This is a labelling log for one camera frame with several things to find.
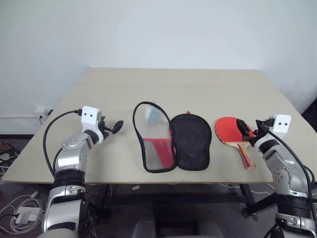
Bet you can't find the dark floor clutter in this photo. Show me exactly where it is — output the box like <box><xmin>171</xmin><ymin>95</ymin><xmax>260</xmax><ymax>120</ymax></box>
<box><xmin>0</xmin><ymin>138</ymin><xmax>21</xmax><ymax>172</ymax></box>

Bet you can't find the grey rounded shape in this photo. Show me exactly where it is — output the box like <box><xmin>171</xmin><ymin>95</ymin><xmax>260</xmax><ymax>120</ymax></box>
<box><xmin>131</xmin><ymin>203</ymin><xmax>157</xmax><ymax>238</ymax></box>

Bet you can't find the white wall cable duct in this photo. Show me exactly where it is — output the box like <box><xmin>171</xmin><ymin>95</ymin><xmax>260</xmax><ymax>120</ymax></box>
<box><xmin>0</xmin><ymin>114</ymin><xmax>42</xmax><ymax>120</ymax></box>

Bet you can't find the white power adapter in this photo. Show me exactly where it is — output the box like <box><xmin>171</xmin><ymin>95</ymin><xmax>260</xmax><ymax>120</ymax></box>
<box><xmin>15</xmin><ymin>207</ymin><xmax>42</xmax><ymax>223</ymax></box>

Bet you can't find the red table tennis paddle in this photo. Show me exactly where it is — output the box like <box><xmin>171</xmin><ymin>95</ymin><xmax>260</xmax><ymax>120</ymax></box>
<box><xmin>214</xmin><ymin>116</ymin><xmax>258</xmax><ymax>170</ymax></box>

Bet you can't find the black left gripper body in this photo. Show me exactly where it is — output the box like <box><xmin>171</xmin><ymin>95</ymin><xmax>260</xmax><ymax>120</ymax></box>
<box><xmin>98</xmin><ymin>115</ymin><xmax>115</xmax><ymax>137</ymax></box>

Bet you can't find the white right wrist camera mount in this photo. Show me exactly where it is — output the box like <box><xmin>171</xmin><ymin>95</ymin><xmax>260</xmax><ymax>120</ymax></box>
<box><xmin>254</xmin><ymin>114</ymin><xmax>292</xmax><ymax>151</ymax></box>

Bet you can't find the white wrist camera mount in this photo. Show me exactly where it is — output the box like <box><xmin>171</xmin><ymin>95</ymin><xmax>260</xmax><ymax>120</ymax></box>
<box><xmin>254</xmin><ymin>114</ymin><xmax>292</xmax><ymax>151</ymax></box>
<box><xmin>81</xmin><ymin>106</ymin><xmax>105</xmax><ymax>147</ymax></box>

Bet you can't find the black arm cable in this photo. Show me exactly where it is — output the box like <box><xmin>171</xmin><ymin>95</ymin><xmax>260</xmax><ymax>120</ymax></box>
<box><xmin>266</xmin><ymin>130</ymin><xmax>317</xmax><ymax>206</ymax></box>
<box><xmin>42</xmin><ymin>109</ymin><xmax>84</xmax><ymax>179</ymax></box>

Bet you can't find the white floor cable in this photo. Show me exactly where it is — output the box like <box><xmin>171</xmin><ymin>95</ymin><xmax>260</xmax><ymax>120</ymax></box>
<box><xmin>0</xmin><ymin>190</ymin><xmax>48</xmax><ymax>235</ymax></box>

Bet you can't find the white wall power outlet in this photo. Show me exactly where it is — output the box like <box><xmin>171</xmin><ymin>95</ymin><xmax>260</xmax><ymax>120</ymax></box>
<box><xmin>39</xmin><ymin>108</ymin><xmax>54</xmax><ymax>124</ymax></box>

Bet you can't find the black paddle case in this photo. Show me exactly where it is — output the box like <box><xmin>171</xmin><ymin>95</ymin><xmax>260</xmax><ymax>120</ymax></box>
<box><xmin>132</xmin><ymin>101</ymin><xmax>212</xmax><ymax>173</ymax></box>

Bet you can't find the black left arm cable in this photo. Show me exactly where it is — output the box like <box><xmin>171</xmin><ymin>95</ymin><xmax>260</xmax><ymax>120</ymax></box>
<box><xmin>42</xmin><ymin>109</ymin><xmax>84</xmax><ymax>179</ymax></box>

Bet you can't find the dark cabinet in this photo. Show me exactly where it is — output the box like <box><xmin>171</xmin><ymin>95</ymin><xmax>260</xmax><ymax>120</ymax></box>
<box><xmin>301</xmin><ymin>93</ymin><xmax>317</xmax><ymax>174</ymax></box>

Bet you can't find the black metal table frame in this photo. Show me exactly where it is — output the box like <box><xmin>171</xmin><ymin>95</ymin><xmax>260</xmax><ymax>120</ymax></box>
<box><xmin>98</xmin><ymin>182</ymin><xmax>275</xmax><ymax>223</ymax></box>

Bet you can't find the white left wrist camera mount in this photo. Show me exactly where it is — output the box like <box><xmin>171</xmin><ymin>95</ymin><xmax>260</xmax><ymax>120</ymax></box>
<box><xmin>81</xmin><ymin>106</ymin><xmax>105</xmax><ymax>147</ymax></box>

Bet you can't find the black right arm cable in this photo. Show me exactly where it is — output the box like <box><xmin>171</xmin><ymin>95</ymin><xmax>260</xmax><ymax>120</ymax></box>
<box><xmin>266</xmin><ymin>130</ymin><xmax>317</xmax><ymax>206</ymax></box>

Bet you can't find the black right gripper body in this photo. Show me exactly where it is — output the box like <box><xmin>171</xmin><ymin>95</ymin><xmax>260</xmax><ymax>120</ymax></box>
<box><xmin>247</xmin><ymin>118</ymin><xmax>274</xmax><ymax>148</ymax></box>

